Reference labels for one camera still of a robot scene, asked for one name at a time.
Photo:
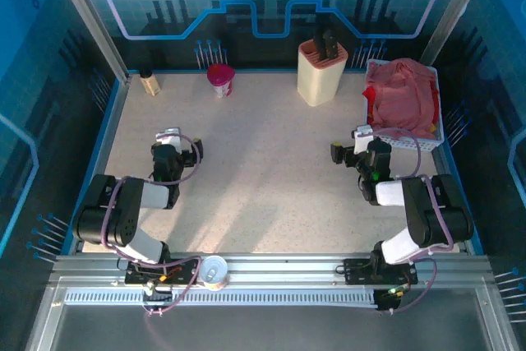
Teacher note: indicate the pink t-shirt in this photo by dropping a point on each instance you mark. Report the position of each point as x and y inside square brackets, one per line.
[400, 96]

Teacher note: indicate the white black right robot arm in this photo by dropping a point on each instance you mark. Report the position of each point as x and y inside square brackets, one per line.
[435, 215]

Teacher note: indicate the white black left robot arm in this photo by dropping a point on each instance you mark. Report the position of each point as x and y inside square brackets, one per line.
[123, 223]

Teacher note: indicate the white plastic basket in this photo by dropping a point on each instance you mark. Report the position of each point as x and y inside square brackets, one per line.
[415, 143]

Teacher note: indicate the cream knife block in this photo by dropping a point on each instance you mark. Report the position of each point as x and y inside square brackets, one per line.
[318, 84]

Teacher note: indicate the pink lidded plastic cup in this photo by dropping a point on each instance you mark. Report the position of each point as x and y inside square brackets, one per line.
[222, 79]

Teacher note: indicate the small beige bottle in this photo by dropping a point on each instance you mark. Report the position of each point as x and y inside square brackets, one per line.
[150, 84]

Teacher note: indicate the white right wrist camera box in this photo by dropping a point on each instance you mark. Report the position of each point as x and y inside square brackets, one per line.
[361, 141]

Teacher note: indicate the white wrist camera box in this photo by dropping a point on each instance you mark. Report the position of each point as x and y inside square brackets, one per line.
[168, 136]
[361, 141]

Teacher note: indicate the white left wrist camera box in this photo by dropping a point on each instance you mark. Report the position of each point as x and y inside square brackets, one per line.
[168, 136]

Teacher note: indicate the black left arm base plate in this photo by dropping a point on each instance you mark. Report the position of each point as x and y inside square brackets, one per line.
[187, 269]

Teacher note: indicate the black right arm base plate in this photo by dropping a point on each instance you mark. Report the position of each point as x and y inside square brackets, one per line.
[355, 271]

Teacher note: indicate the aluminium frame rail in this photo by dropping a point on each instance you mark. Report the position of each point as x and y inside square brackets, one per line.
[287, 269]

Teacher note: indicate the aluminium frame post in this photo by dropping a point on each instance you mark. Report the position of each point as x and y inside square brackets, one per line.
[455, 10]
[91, 18]

